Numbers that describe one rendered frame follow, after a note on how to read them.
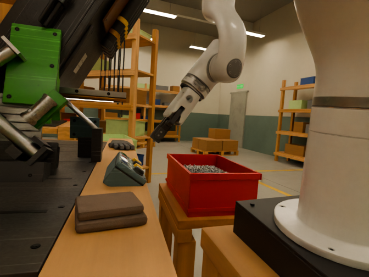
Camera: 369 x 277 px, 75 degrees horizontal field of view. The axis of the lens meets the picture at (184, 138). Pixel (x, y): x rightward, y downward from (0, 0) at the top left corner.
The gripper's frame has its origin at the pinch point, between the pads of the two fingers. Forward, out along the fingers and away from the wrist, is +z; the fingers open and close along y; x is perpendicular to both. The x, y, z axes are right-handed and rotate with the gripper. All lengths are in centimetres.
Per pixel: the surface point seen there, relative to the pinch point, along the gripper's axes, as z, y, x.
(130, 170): 10.4, -12.7, 2.1
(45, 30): -3.4, 5.0, 39.4
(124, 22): -24.4, 24.3, 30.1
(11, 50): 5.5, -0.5, 39.8
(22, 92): 12.3, 0.6, 32.8
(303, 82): -325, 439, -277
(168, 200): 14.3, 4.8, -16.3
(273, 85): -357, 617, -298
